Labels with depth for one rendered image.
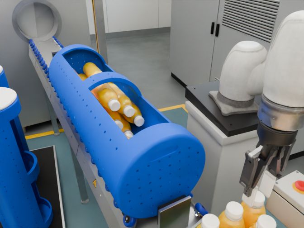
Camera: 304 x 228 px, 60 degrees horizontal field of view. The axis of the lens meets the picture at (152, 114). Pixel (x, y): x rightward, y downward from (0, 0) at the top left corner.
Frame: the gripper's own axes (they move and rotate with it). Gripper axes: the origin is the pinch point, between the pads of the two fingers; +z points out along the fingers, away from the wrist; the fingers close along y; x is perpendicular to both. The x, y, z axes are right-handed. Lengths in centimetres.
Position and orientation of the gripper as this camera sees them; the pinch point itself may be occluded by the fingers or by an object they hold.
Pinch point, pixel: (258, 190)
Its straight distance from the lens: 72.1
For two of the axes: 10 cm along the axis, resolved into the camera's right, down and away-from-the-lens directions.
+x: 4.9, 4.6, -7.4
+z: 0.0, 8.5, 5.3
